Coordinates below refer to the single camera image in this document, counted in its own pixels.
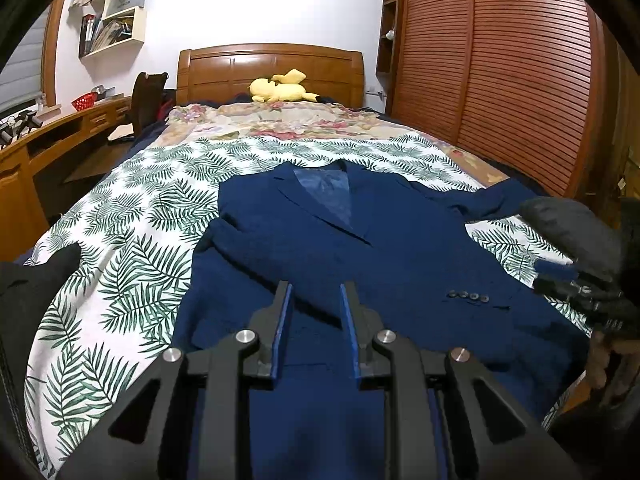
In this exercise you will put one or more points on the grey window blind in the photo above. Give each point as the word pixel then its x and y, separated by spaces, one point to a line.
pixel 22 70

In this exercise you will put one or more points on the wall socket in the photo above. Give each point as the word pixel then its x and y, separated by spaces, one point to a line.
pixel 372 91

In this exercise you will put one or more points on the wooden desk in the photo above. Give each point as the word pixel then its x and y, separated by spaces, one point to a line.
pixel 30 160

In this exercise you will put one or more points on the blue suit jacket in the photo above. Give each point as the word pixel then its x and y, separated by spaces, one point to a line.
pixel 410 255

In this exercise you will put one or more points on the red basket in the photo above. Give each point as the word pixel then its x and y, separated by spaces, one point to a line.
pixel 84 102

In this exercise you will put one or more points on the leaf-print bed sheet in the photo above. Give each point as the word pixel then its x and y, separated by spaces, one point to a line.
pixel 125 240

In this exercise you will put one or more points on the wooden louvered wardrobe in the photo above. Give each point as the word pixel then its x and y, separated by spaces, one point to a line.
pixel 500 60

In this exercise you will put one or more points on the floral quilt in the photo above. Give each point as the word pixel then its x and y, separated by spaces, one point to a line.
pixel 300 125

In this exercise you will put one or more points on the dark wooden chair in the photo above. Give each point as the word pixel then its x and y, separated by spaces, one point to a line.
pixel 145 100

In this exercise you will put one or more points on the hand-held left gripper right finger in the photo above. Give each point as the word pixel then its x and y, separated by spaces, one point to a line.
pixel 349 332

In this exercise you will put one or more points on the person's right hand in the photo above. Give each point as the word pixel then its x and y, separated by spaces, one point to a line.
pixel 602 365

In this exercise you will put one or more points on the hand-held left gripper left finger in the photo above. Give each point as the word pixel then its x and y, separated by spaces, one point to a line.
pixel 280 332

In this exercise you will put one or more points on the wooden open shelf column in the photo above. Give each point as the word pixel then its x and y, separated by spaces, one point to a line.
pixel 386 55

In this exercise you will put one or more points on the small white ornament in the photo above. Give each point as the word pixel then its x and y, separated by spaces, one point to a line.
pixel 390 35

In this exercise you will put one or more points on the wooden side cabinet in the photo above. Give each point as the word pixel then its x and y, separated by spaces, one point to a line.
pixel 622 125

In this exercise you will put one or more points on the dark grey cloth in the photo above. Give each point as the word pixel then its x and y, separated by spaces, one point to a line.
pixel 565 230

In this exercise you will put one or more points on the yellow plush toy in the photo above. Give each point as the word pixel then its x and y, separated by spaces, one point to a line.
pixel 280 89

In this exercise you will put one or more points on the white wall shelf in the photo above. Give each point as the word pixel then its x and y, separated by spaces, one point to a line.
pixel 117 25

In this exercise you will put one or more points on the wooden bed headboard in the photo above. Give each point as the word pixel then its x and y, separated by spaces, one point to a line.
pixel 220 75

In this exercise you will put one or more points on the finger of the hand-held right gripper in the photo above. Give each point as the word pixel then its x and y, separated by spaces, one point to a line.
pixel 555 271
pixel 555 290

